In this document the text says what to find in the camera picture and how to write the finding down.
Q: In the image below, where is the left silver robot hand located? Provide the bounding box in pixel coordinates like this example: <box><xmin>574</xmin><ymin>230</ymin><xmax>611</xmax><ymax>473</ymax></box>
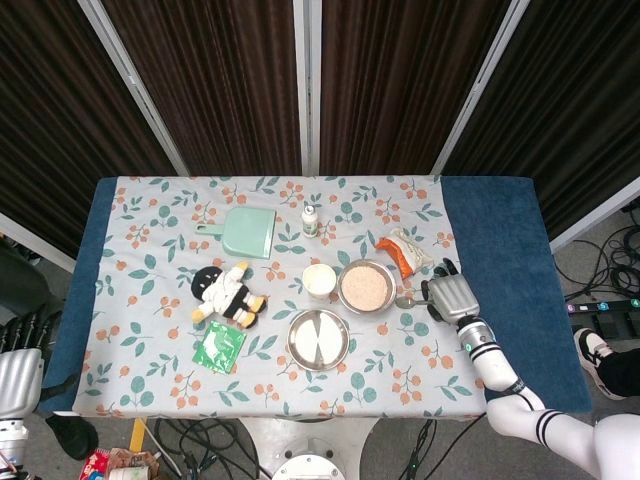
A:
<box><xmin>0</xmin><ymin>310</ymin><xmax>81</xmax><ymax>419</ymax></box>

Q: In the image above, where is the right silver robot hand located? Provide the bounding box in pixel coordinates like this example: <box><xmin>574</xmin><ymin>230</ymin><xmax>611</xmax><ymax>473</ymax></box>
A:
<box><xmin>421</xmin><ymin>258</ymin><xmax>481</xmax><ymax>326</ymax></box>

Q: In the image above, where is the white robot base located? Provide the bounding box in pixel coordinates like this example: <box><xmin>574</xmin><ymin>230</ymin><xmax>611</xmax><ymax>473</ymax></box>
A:
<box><xmin>239</xmin><ymin>417</ymin><xmax>377</xmax><ymax>480</ymax></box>

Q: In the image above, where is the metal bowl with grains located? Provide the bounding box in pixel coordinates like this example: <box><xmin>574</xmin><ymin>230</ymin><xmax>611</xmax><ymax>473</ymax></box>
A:
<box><xmin>336</xmin><ymin>259</ymin><xmax>398</xmax><ymax>316</ymax></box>

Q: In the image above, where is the white floral paper cup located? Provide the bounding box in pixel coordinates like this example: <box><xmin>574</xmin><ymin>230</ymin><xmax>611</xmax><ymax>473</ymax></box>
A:
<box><xmin>301</xmin><ymin>263</ymin><xmax>337</xmax><ymax>300</ymax></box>

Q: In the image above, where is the round steel plate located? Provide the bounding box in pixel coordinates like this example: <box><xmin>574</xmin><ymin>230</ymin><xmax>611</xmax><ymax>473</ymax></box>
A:
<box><xmin>286</xmin><ymin>308</ymin><xmax>351</xmax><ymax>372</ymax></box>

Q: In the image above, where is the orange white snack packet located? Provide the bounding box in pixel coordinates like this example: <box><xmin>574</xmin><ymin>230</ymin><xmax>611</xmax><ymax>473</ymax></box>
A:
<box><xmin>375</xmin><ymin>227</ymin><xmax>434</xmax><ymax>280</ymax></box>

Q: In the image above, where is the blue table cover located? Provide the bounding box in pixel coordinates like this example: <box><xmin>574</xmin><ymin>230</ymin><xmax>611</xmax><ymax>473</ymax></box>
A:
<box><xmin>37</xmin><ymin>175</ymin><xmax>592</xmax><ymax>416</ymax></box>

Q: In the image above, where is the black shoe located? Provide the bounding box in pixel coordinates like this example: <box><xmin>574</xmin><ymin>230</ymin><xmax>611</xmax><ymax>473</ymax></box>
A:
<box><xmin>44</xmin><ymin>413</ymin><xmax>100</xmax><ymax>461</ymax></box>

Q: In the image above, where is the red snack package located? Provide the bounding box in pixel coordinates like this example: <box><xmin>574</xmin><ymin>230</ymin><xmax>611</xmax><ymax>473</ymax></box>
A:
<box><xmin>79</xmin><ymin>448</ymin><xmax>111</xmax><ymax>480</ymax></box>

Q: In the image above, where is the yellow strip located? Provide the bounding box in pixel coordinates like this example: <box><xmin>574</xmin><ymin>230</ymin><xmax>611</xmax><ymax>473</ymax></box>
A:
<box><xmin>129</xmin><ymin>418</ymin><xmax>149</xmax><ymax>451</ymax></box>

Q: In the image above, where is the brown crumpled package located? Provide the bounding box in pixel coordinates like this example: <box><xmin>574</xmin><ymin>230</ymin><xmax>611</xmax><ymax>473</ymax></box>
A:
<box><xmin>107</xmin><ymin>447</ymin><xmax>161</xmax><ymax>480</ymax></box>

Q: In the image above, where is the white black sneaker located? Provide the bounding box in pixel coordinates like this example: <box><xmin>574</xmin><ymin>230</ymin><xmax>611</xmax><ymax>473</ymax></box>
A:
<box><xmin>573</xmin><ymin>327</ymin><xmax>624</xmax><ymax>401</ymax></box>

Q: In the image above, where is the black power strip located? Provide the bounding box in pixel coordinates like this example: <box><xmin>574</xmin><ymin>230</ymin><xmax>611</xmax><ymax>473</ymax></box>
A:
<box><xmin>564</xmin><ymin>298</ymin><xmax>640</xmax><ymax>316</ymax></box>

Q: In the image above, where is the floral tablecloth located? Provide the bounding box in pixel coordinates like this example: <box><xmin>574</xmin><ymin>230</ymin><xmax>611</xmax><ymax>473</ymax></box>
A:
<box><xmin>72</xmin><ymin>174</ymin><xmax>489</xmax><ymax>419</ymax></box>

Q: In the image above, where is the small white bottle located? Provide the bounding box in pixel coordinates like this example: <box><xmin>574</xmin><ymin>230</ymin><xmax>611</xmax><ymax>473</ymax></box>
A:
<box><xmin>301</xmin><ymin>203</ymin><xmax>320</xmax><ymax>239</ymax></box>

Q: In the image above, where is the black trouser leg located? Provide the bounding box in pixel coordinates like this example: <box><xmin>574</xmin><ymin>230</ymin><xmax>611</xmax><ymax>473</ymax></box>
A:
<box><xmin>597</xmin><ymin>347</ymin><xmax>640</xmax><ymax>397</ymax></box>

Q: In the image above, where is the green foil sachet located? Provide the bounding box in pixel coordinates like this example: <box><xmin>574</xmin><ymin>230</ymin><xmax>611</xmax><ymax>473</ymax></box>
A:
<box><xmin>192</xmin><ymin>320</ymin><xmax>248</xmax><ymax>375</ymax></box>

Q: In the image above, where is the mint green dustpan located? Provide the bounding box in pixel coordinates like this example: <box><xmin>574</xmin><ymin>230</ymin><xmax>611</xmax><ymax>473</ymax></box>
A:
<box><xmin>194</xmin><ymin>207</ymin><xmax>277</xmax><ymax>260</ymax></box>

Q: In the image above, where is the dark corrugated partition panel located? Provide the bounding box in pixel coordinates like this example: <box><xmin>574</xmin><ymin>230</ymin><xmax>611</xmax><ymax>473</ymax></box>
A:
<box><xmin>77</xmin><ymin>0</ymin><xmax>309</xmax><ymax>177</ymax></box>
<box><xmin>307</xmin><ymin>0</ymin><xmax>531</xmax><ymax>177</ymax></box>
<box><xmin>432</xmin><ymin>0</ymin><xmax>640</xmax><ymax>254</ymax></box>
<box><xmin>0</xmin><ymin>0</ymin><xmax>189</xmax><ymax>276</ymax></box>

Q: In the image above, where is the black white plush doll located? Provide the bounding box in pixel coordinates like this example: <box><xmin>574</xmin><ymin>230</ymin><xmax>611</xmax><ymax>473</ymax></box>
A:
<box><xmin>190</xmin><ymin>260</ymin><xmax>269</xmax><ymax>330</ymax></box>

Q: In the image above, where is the black floor cable bundle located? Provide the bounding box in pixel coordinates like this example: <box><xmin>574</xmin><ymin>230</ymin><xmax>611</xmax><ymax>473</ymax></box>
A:
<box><xmin>552</xmin><ymin>203</ymin><xmax>640</xmax><ymax>301</ymax></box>

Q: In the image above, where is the black cable tangle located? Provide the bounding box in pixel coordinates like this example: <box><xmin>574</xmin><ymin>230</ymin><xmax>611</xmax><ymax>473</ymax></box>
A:
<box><xmin>152</xmin><ymin>418</ymin><xmax>261</xmax><ymax>480</ymax></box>

